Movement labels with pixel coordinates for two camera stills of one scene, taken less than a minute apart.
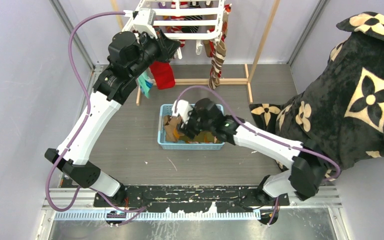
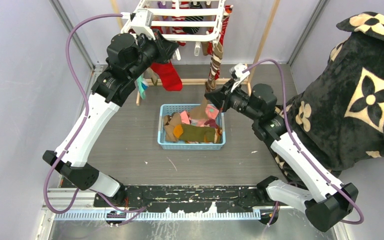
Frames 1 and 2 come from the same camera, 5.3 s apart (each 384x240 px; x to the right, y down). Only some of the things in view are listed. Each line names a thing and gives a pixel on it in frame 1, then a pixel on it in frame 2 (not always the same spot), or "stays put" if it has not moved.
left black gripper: [167, 47] stays put
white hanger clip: [198, 47] stays put
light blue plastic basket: [167, 109] stays put
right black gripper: [185, 128] -> [221, 97]
